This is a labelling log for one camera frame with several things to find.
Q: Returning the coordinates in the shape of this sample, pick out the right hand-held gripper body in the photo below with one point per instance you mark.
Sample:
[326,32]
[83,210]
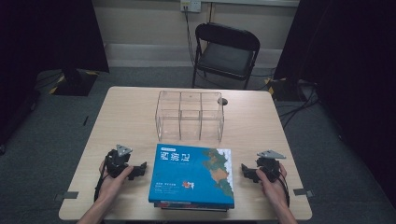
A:
[268,168]

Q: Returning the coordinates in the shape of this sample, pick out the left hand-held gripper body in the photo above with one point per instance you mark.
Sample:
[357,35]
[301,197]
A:
[116,161]

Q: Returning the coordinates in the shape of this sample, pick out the thick blue book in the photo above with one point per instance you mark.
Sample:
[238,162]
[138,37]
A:
[186,174]

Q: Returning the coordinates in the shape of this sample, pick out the red and blue dragon book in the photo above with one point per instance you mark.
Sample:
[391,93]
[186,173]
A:
[193,205]

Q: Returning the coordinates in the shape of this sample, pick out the clear acrylic book rack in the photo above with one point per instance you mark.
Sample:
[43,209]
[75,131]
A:
[190,115]

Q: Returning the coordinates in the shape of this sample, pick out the person's right hand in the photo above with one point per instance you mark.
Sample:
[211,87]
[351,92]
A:
[277,191]

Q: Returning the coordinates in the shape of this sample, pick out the person's left hand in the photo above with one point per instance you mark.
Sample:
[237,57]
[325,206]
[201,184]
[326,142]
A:
[110,188]

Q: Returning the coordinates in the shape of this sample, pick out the grey tape strip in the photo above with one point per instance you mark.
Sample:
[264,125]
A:
[303,192]
[67,195]

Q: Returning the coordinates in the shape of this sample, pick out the small black floor object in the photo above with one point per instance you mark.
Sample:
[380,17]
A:
[85,120]

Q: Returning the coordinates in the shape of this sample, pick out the small black round knob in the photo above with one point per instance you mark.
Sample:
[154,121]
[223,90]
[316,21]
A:
[223,101]

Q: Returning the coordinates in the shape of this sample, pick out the black stand base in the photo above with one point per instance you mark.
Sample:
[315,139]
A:
[281,89]
[74,82]

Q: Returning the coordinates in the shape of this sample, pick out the black folding chair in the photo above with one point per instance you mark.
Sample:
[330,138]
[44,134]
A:
[225,56]

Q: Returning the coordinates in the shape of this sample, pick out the black curtain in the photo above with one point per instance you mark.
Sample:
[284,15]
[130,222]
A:
[46,46]
[348,77]

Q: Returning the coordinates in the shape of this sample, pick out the white wall socket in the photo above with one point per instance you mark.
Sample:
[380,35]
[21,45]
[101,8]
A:
[190,5]

